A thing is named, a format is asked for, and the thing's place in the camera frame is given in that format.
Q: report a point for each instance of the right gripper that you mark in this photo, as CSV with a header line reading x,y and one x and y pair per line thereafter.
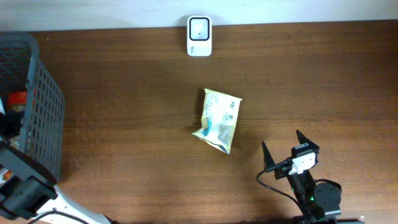
x,y
283,171

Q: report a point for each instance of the cream snack bag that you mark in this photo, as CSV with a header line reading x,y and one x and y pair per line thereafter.
x,y
218,119

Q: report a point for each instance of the orange spaghetti packet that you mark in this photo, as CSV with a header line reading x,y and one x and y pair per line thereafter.
x,y
17,98

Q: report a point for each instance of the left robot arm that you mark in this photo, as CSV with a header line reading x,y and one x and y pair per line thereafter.
x,y
32,193

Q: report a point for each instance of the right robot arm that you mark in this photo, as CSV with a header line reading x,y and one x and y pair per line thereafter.
x,y
318,200

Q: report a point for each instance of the white barcode scanner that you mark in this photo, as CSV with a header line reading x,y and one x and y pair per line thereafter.
x,y
199,36

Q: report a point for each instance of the grey plastic mesh basket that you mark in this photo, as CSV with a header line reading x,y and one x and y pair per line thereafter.
x,y
42,126

